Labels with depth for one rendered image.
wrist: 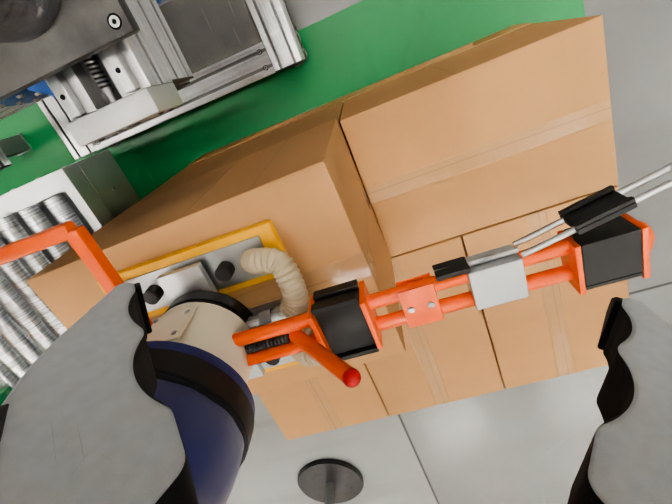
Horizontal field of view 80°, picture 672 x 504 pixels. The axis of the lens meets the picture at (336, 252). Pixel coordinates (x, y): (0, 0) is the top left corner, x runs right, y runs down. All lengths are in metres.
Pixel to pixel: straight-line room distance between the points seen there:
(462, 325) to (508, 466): 1.61
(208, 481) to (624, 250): 0.55
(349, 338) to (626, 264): 0.37
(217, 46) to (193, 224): 0.80
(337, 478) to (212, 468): 2.26
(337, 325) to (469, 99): 0.66
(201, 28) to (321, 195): 0.88
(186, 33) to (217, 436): 1.18
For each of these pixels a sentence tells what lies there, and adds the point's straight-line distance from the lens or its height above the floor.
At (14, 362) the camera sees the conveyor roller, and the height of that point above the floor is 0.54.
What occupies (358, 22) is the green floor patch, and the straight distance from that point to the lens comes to 1.55.
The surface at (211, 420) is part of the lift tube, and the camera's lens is 0.52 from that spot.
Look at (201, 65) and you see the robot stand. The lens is 1.43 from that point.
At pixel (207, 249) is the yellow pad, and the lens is 0.70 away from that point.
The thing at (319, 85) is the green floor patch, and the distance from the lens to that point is 1.56.
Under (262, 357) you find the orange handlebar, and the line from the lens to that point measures 0.64.
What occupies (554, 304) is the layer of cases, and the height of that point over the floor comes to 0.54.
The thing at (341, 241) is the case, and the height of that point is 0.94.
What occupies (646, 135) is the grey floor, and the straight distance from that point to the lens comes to 1.90.
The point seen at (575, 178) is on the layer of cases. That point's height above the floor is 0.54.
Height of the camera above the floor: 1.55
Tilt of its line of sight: 63 degrees down
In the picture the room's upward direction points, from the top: 174 degrees counter-clockwise
